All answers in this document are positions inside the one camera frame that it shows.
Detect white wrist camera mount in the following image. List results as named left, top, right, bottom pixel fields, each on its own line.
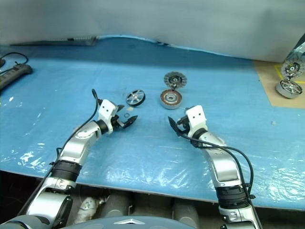
left=185, top=104, right=208, bottom=138
left=98, top=99, right=119, bottom=135

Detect long dark flat strip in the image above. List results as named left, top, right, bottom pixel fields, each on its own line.
left=9, top=35, right=99, bottom=47

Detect grey rounded cylinder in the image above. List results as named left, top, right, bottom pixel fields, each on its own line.
left=173, top=199, right=200, bottom=229
left=104, top=190, right=133, bottom=218

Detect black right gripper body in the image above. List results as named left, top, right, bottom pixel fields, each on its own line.
left=177, top=114, right=192, bottom=136

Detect black power strip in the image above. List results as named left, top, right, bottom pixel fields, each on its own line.
left=0, top=64, right=33, bottom=90

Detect white crumpled cloth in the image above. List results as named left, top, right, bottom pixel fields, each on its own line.
left=76, top=197, right=106, bottom=225

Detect grey robot torso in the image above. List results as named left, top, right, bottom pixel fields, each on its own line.
left=90, top=215, right=172, bottom=229

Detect black power cord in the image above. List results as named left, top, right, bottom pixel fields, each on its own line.
left=0, top=52, right=30, bottom=69

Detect round motor cover circuit board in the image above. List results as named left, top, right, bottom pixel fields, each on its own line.
left=281, top=61, right=302, bottom=78
left=163, top=71, right=188, bottom=90

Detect brown cardboard sheet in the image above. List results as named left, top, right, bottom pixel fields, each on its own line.
left=252, top=59, right=305, bottom=109

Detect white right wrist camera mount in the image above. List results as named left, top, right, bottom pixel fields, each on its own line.
left=185, top=104, right=208, bottom=138

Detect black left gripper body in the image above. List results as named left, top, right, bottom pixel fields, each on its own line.
left=111, top=111, right=127, bottom=130

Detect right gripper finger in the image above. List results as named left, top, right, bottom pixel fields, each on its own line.
left=172, top=126, right=183, bottom=139
left=168, top=116, right=182, bottom=131

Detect silver stator housing copper windings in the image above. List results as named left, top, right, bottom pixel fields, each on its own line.
left=275, top=80, right=305, bottom=99
left=159, top=89, right=183, bottom=111

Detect blue plastic table sheet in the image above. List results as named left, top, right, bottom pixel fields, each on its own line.
left=0, top=34, right=305, bottom=210

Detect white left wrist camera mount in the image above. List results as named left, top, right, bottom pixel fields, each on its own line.
left=98, top=99, right=119, bottom=135

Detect silver metallic object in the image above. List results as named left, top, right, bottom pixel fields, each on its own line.
left=287, top=32, right=305, bottom=62

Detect black-rimmed spoked motor rotor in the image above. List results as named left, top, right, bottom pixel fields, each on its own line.
left=125, top=89, right=147, bottom=107

